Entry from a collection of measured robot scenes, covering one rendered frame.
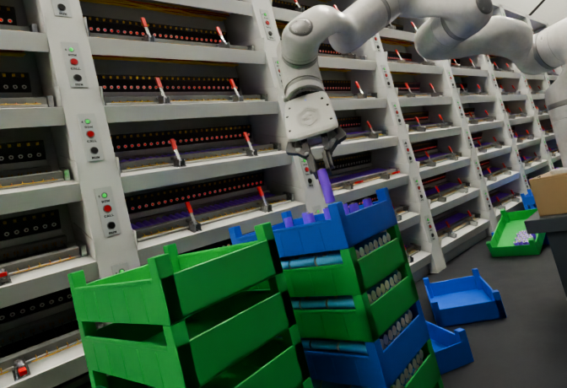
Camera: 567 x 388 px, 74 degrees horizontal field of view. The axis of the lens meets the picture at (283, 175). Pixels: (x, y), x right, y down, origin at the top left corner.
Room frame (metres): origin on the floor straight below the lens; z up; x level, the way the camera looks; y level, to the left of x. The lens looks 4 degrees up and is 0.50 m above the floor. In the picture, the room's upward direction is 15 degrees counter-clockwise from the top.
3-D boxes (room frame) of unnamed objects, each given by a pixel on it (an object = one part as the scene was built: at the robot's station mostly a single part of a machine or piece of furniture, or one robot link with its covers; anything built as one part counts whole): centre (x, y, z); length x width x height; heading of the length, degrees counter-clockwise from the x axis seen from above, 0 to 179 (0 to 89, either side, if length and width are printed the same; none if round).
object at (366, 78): (1.91, -0.55, 0.85); 0.20 x 0.09 x 1.70; 40
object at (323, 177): (0.69, -0.07, 0.51); 0.02 x 0.02 x 0.06
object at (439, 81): (2.37, -1.09, 0.85); 0.20 x 0.09 x 1.70; 40
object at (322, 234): (0.82, -0.03, 0.44); 0.30 x 0.20 x 0.08; 49
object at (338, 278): (0.82, -0.03, 0.36); 0.30 x 0.20 x 0.08; 49
